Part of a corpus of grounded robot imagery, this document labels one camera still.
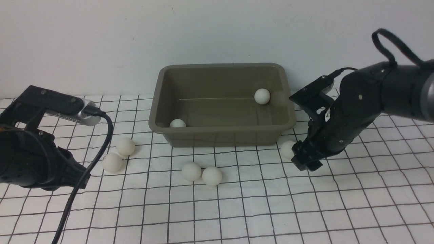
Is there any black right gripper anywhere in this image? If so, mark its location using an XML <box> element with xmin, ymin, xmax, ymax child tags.
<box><xmin>291</xmin><ymin>115</ymin><xmax>360</xmax><ymax>171</ymax></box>

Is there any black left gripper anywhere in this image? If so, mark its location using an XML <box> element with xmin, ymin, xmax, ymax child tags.
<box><xmin>0</xmin><ymin>127</ymin><xmax>90</xmax><ymax>190</ymax></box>

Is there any white ball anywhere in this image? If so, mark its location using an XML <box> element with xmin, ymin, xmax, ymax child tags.
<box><xmin>102</xmin><ymin>153</ymin><xmax>123</xmax><ymax>173</ymax></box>
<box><xmin>202</xmin><ymin>167</ymin><xmax>223</xmax><ymax>186</ymax></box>
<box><xmin>280</xmin><ymin>140</ymin><xmax>296</xmax><ymax>160</ymax></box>
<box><xmin>181</xmin><ymin>162</ymin><xmax>202</xmax><ymax>182</ymax></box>
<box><xmin>116</xmin><ymin>138</ymin><xmax>136</xmax><ymax>157</ymax></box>
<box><xmin>254</xmin><ymin>88</ymin><xmax>271</xmax><ymax>105</ymax></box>
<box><xmin>169</xmin><ymin>119</ymin><xmax>186</xmax><ymax>128</ymax></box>

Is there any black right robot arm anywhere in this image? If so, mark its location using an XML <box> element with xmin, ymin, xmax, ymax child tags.
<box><xmin>289</xmin><ymin>62</ymin><xmax>434</xmax><ymax>171</ymax></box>

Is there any olive green plastic bin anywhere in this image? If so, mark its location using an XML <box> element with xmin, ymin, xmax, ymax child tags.
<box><xmin>149</xmin><ymin>63</ymin><xmax>297</xmax><ymax>148</ymax></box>

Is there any white grid-pattern tablecloth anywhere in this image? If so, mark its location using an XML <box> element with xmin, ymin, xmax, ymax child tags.
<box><xmin>0</xmin><ymin>86</ymin><xmax>434</xmax><ymax>244</ymax></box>

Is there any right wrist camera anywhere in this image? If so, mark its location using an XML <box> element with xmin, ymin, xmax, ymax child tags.
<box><xmin>289</xmin><ymin>75</ymin><xmax>334</xmax><ymax>120</ymax></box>

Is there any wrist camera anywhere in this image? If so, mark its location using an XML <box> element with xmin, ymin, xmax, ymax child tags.
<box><xmin>289</xmin><ymin>75</ymin><xmax>334</xmax><ymax>120</ymax></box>
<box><xmin>0</xmin><ymin>85</ymin><xmax>103</xmax><ymax>131</ymax></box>

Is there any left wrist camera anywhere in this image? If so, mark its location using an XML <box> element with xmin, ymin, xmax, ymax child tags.
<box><xmin>0</xmin><ymin>85</ymin><xmax>103</xmax><ymax>131</ymax></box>

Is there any black left camera cable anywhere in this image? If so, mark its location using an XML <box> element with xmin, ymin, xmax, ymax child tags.
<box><xmin>51</xmin><ymin>110</ymin><xmax>114</xmax><ymax>244</ymax></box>

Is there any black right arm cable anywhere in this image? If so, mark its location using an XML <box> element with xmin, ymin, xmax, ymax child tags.
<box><xmin>327</xmin><ymin>28</ymin><xmax>434</xmax><ymax>80</ymax></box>

